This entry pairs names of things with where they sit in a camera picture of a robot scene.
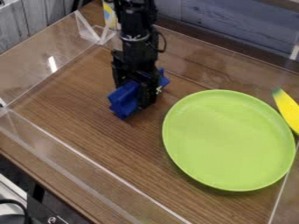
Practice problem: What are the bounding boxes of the green round plate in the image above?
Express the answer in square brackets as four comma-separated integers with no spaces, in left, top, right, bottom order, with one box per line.
[162,90,294,192]

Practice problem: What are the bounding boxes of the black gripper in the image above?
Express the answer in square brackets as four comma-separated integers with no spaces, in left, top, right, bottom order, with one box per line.
[112,40,161,109]

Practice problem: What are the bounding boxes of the black cable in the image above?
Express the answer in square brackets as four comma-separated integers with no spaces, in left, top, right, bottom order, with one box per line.
[0,199,33,224]

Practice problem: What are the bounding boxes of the yellow toy corn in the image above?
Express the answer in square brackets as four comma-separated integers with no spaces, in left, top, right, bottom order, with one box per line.
[272,87,299,136]

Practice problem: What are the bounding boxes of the clear acrylic enclosure wall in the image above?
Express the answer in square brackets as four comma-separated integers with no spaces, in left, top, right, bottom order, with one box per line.
[0,10,299,224]

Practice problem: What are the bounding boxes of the blue plastic block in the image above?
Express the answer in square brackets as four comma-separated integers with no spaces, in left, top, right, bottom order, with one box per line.
[106,68,169,119]

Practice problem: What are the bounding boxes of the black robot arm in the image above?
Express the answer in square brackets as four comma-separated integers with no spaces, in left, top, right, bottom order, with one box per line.
[112,0,166,109]

